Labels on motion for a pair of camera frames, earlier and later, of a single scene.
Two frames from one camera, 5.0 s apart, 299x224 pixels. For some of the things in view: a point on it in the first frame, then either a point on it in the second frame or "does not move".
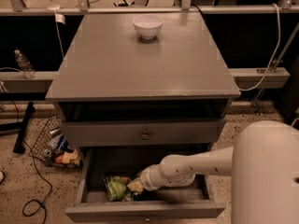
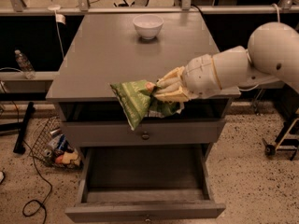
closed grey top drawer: (144, 133) does not move
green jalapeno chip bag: (117, 188) to (138, 100)
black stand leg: (19, 147) does not move
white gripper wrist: (147, 178) to (199, 76)
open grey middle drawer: (177, 203) does not move
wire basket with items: (49, 145) does not move
